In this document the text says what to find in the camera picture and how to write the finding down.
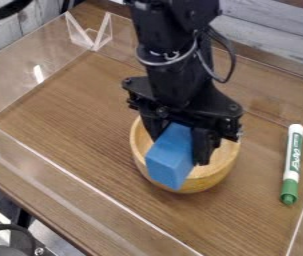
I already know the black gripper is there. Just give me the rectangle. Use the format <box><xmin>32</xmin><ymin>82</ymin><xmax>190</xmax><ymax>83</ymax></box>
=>
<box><xmin>122</xmin><ymin>68</ymin><xmax>243</xmax><ymax>166</ymax></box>

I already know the green white dry-erase marker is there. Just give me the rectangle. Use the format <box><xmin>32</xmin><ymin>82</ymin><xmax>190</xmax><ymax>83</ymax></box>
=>
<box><xmin>281</xmin><ymin>124</ymin><xmax>303</xmax><ymax>205</ymax></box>

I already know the black cable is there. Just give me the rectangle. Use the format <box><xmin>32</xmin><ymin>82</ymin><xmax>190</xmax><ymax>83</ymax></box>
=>
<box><xmin>0</xmin><ymin>223</ymin><xmax>38</xmax><ymax>256</ymax></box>

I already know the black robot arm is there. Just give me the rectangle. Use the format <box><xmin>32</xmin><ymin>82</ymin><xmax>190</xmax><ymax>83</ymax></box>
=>
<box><xmin>122</xmin><ymin>0</ymin><xmax>243</xmax><ymax>165</ymax></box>

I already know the clear acrylic tray wall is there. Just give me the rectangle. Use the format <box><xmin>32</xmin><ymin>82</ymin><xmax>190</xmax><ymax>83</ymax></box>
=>
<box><xmin>0</xmin><ymin>18</ymin><xmax>303</xmax><ymax>256</ymax></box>

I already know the black metal stand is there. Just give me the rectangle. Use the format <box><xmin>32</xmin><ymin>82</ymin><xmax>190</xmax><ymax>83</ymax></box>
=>
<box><xmin>0</xmin><ymin>210</ymin><xmax>54</xmax><ymax>256</ymax></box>

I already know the wooden brown bowl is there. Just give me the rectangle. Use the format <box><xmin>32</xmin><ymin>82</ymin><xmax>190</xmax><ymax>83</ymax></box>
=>
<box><xmin>130</xmin><ymin>117</ymin><xmax>241</xmax><ymax>194</ymax></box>

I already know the blue block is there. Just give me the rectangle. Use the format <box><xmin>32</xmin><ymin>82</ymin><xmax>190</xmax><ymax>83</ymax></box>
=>
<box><xmin>145</xmin><ymin>123</ymin><xmax>194</xmax><ymax>190</ymax></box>

